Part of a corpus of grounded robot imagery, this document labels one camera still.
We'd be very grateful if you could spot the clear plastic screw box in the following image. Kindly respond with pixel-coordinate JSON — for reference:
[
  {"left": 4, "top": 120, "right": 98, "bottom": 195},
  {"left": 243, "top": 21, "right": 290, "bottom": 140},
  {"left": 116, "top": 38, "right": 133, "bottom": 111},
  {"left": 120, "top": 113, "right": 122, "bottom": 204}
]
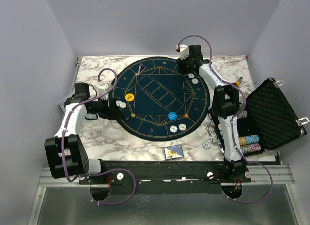
[{"left": 58, "top": 101, "right": 66, "bottom": 113}]

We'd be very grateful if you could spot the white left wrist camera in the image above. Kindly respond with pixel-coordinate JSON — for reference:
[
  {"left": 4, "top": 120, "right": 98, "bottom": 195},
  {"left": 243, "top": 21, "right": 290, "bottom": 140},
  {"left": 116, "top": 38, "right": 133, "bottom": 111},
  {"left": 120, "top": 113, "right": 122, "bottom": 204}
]
[{"left": 98, "top": 82, "right": 113, "bottom": 100}]

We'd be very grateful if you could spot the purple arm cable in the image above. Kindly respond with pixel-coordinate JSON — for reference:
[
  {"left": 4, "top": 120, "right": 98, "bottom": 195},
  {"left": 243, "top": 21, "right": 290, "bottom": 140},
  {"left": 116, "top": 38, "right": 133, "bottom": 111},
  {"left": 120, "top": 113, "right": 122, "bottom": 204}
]
[
  {"left": 177, "top": 35, "right": 274, "bottom": 204},
  {"left": 62, "top": 68, "right": 138, "bottom": 206}
]

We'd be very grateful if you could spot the black poker chip case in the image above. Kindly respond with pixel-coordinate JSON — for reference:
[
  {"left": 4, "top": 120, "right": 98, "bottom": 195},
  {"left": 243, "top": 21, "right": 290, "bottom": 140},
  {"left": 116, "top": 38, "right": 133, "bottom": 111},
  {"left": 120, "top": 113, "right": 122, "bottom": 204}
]
[{"left": 210, "top": 78, "right": 309, "bottom": 155}]

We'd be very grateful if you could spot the round blue poker mat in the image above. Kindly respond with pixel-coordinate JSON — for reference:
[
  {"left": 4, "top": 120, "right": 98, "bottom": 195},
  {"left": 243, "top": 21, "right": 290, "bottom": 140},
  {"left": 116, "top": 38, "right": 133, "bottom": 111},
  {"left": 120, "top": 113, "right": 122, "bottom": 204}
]
[{"left": 109, "top": 57, "right": 211, "bottom": 142}]

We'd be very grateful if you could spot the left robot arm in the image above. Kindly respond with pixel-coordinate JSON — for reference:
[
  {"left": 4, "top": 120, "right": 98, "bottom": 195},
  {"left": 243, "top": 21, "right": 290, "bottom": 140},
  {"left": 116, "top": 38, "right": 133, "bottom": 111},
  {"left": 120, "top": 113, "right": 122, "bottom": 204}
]
[{"left": 44, "top": 83, "right": 124, "bottom": 184}]

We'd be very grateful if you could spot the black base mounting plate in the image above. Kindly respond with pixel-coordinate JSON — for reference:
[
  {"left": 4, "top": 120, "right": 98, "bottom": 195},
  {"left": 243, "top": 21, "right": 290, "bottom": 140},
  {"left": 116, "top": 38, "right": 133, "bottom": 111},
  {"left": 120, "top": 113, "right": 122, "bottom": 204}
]
[{"left": 79, "top": 161, "right": 251, "bottom": 195}]

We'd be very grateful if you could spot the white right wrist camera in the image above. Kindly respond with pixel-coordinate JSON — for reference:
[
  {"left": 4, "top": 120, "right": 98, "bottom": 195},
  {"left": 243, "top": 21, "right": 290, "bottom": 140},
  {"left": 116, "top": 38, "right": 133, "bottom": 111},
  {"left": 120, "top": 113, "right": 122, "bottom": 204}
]
[{"left": 176, "top": 44, "right": 189, "bottom": 60}]

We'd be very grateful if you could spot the blue small blind button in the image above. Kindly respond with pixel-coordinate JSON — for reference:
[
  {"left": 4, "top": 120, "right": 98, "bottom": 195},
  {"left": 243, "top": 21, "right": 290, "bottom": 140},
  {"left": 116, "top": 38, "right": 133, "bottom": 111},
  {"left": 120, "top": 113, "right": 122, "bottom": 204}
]
[{"left": 168, "top": 111, "right": 178, "bottom": 120}]

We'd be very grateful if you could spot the aluminium frame rail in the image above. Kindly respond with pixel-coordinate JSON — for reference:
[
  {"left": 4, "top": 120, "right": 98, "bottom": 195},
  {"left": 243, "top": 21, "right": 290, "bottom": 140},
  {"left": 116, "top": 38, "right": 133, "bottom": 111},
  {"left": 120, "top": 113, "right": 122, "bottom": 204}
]
[{"left": 38, "top": 165, "right": 295, "bottom": 188}]

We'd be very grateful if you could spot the yellow dealer button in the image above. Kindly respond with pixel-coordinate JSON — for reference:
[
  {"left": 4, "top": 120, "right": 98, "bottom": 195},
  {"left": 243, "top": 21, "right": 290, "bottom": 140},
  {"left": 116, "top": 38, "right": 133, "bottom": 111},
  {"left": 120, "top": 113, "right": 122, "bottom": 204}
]
[{"left": 125, "top": 93, "right": 135, "bottom": 102}]

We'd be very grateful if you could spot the green chip stack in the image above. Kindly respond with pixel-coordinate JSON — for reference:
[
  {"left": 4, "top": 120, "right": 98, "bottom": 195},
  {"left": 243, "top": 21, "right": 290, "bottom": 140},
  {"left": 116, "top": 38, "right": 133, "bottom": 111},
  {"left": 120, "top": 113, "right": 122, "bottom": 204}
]
[{"left": 240, "top": 143, "right": 261, "bottom": 155}]

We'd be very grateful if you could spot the yellow chip stack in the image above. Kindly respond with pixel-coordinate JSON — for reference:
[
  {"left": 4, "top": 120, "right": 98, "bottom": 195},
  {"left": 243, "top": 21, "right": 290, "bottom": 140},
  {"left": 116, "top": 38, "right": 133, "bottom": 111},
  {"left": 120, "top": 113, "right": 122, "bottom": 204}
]
[{"left": 239, "top": 135, "right": 259, "bottom": 146}]

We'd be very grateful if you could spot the yellow utility knife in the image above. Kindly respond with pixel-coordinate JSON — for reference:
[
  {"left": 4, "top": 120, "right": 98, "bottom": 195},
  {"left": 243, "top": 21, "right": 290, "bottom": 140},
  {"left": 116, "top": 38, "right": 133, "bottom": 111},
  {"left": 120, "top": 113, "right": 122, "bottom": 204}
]
[{"left": 236, "top": 77, "right": 243, "bottom": 87}]

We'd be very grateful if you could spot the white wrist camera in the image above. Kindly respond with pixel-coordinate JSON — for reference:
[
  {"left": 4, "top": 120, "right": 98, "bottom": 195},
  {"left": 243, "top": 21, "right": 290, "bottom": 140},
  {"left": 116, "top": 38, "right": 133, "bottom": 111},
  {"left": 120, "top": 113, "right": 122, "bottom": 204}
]
[
  {"left": 176, "top": 44, "right": 189, "bottom": 60},
  {"left": 98, "top": 82, "right": 113, "bottom": 100}
]

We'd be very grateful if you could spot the white 5 poker chip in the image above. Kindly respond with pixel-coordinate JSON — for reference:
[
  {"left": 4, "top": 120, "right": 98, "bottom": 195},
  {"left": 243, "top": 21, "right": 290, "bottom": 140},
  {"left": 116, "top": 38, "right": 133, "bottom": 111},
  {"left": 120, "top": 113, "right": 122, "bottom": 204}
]
[{"left": 170, "top": 125, "right": 178, "bottom": 133}]

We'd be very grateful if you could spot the blue playing card box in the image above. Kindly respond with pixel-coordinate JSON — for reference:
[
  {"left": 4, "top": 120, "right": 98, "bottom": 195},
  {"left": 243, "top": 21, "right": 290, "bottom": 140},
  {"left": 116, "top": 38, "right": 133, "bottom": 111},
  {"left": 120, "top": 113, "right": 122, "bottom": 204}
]
[{"left": 163, "top": 145, "right": 184, "bottom": 160}]

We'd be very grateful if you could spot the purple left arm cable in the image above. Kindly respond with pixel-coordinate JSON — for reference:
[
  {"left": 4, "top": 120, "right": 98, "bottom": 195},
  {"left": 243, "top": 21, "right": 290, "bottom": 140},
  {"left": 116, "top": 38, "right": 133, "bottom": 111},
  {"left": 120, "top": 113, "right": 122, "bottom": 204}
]
[{"left": 62, "top": 68, "right": 138, "bottom": 206}]

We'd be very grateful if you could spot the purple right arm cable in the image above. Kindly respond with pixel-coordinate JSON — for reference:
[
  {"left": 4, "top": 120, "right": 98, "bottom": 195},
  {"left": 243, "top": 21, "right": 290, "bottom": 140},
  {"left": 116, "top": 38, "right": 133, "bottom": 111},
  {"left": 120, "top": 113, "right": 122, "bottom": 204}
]
[{"left": 177, "top": 35, "right": 274, "bottom": 204}]

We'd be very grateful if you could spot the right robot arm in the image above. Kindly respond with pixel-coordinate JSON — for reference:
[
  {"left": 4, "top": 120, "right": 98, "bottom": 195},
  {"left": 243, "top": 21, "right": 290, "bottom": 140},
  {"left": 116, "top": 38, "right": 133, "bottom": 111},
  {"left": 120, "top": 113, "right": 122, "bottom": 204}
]
[{"left": 176, "top": 44, "right": 246, "bottom": 182}]

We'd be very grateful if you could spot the chrome case handle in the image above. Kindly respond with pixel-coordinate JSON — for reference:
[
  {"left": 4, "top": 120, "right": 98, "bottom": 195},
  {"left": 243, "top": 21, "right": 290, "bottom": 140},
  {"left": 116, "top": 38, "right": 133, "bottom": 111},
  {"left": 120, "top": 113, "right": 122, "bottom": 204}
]
[{"left": 206, "top": 123, "right": 220, "bottom": 144}]

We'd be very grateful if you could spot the grey 1 poker chip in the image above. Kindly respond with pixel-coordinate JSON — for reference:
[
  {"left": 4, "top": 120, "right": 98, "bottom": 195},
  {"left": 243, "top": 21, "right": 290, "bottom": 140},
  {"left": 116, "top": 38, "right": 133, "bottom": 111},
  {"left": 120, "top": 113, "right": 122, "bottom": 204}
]
[{"left": 178, "top": 124, "right": 186, "bottom": 131}]

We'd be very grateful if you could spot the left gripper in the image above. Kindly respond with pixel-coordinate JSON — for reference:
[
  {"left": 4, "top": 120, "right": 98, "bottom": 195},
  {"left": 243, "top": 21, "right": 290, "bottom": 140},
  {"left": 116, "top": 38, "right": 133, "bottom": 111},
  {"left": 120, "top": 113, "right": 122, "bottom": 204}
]
[{"left": 89, "top": 95, "right": 124, "bottom": 120}]

